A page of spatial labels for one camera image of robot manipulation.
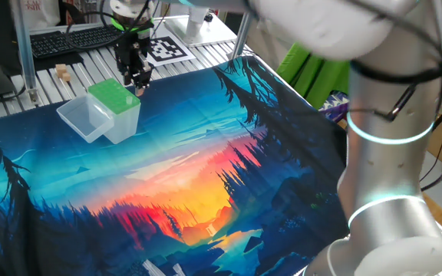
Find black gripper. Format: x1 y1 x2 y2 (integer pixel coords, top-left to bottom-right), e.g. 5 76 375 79
114 29 154 97

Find green top pipette tip holder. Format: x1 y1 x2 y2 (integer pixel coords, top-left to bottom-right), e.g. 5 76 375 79
87 77 142 146

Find black white fiducial marker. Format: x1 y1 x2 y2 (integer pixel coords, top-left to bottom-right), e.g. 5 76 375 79
146 35 197 67

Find clear plastic container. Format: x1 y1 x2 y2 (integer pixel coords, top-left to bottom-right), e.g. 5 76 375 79
55 94 115 144

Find black keyboard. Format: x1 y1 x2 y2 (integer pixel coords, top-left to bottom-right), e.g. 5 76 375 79
28 23 124 60

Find landscape print cloth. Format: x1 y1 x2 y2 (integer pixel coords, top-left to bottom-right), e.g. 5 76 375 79
0 55 355 276

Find white bag red print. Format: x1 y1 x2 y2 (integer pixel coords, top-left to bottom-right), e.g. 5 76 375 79
21 0 61 31

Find green fabric sheet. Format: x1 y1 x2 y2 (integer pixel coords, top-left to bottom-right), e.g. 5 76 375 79
275 41 351 111

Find purple white patterned box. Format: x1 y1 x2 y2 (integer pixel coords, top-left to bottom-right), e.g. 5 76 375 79
318 90 351 124

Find green wrist flange ring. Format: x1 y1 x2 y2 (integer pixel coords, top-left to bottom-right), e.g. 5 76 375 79
110 17 153 34

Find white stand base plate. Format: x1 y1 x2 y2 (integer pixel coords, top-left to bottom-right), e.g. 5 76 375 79
163 5 239 48

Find aluminium frame post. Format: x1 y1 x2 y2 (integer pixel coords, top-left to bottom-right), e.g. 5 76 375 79
229 11 255 61
12 0 41 105

